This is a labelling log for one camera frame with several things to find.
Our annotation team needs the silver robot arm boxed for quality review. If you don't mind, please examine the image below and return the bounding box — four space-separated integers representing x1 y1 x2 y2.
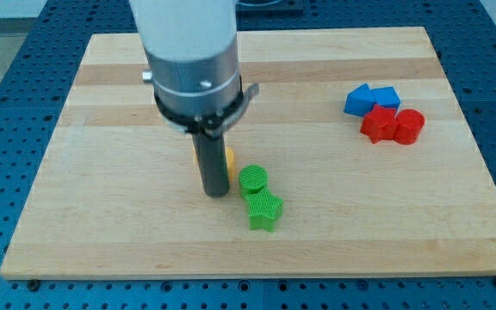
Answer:
130 0 240 116

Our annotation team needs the green star block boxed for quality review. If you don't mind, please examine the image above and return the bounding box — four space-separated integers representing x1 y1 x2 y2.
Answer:
245 187 283 233

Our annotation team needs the wooden board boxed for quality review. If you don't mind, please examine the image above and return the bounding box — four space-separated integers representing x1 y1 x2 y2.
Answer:
0 27 496 280

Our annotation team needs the red star block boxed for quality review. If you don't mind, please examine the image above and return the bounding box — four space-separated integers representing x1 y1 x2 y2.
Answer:
360 104 399 144

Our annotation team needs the yellow block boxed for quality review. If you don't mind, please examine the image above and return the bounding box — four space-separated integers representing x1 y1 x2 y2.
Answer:
192 146 236 183

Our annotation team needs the green cylinder block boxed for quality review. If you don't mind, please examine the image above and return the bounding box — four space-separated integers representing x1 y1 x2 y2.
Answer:
239 164 268 198

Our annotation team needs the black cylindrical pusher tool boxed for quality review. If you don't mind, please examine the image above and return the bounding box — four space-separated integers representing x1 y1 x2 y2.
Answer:
192 133 230 198

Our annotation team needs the blue triangle block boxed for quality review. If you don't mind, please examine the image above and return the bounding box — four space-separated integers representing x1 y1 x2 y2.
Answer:
344 84 376 117

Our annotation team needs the blue cube block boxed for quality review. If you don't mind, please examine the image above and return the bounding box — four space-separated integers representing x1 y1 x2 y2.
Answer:
371 86 401 110

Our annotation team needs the red cylinder block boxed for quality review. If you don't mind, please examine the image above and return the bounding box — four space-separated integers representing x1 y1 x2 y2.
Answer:
394 109 425 145

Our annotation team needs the black mounting ring with bracket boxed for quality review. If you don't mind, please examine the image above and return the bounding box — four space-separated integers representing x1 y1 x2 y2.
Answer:
153 75 260 139

